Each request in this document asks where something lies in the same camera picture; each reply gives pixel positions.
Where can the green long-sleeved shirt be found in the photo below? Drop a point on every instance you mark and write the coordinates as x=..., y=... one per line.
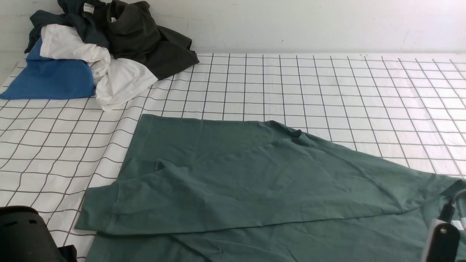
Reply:
x=193, y=190

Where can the white garment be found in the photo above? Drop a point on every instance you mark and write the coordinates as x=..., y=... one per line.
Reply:
x=116, y=80

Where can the dark olive garment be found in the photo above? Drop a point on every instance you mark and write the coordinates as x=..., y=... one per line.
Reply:
x=133, y=34

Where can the white grid-patterned tablecloth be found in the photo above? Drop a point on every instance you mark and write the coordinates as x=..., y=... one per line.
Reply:
x=406, y=108

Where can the dark navy garment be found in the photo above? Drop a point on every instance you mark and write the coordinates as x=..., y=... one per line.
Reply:
x=78, y=14

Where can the blue garment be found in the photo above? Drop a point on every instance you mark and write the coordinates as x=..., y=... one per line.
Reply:
x=47, y=78

